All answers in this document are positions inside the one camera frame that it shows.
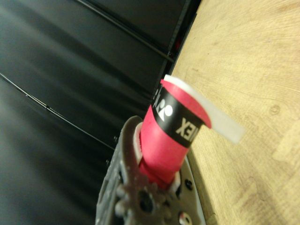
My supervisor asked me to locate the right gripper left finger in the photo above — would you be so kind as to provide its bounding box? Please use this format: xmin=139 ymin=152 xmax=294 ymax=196
xmin=94 ymin=134 xmax=128 ymax=225

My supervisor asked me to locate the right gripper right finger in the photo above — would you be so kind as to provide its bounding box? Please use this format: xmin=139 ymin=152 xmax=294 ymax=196
xmin=116 ymin=116 xmax=174 ymax=225

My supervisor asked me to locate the white scoop with red handle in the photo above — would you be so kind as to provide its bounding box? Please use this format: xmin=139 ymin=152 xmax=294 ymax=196
xmin=138 ymin=74 xmax=247 ymax=191

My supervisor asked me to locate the black curtain stand pole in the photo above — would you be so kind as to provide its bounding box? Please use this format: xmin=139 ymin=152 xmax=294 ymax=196
xmin=161 ymin=0 xmax=202 ymax=64

